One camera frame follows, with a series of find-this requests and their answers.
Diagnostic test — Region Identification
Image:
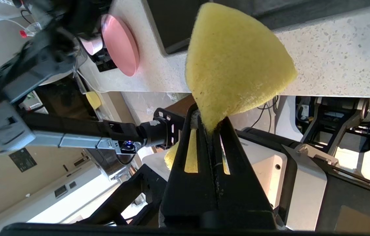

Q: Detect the stainless steel sink basin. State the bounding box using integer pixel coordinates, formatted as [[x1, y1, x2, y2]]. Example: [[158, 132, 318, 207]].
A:
[[142, 0, 370, 55]]

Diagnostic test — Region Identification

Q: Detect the white black robot chassis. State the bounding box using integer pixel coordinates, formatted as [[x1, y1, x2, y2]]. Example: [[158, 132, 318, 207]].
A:
[[80, 95, 370, 236]]

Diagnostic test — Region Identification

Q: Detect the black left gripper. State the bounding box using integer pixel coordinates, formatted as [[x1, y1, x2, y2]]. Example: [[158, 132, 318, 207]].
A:
[[52, 0, 111, 38]]

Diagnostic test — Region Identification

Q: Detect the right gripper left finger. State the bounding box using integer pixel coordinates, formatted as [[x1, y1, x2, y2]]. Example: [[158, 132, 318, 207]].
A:
[[160, 104, 219, 229]]

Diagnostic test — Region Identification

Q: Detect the yellow fish-shaped sponge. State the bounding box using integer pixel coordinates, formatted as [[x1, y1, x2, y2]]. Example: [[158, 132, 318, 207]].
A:
[[165, 3, 298, 173]]

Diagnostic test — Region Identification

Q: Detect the large salmon pink plate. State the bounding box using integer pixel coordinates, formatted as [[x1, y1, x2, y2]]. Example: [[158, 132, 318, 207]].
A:
[[101, 14, 140, 77]]

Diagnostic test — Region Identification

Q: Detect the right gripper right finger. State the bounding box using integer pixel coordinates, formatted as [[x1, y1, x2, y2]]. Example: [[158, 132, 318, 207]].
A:
[[213, 116, 277, 229]]

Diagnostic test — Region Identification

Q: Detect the thin black floor cable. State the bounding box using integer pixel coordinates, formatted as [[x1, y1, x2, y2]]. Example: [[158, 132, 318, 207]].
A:
[[250, 95, 279, 129]]

